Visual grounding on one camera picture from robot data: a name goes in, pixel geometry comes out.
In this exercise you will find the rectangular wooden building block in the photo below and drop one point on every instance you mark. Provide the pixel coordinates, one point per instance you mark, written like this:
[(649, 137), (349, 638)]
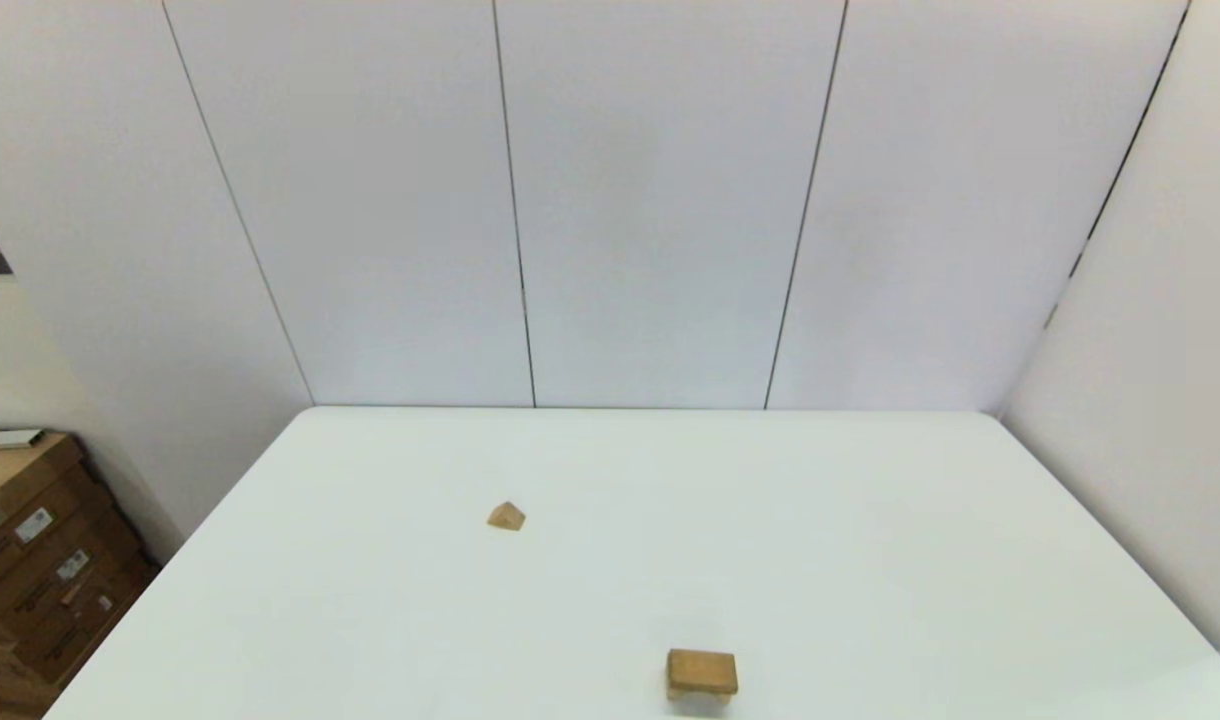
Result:
[(703, 668)]

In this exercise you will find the triangular wooden building block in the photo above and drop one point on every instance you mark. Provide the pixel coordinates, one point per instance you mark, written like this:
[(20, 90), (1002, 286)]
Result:
[(506, 517)]

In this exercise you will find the white flat board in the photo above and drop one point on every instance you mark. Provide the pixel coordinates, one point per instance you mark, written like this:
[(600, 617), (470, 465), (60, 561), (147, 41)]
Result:
[(5, 438)]

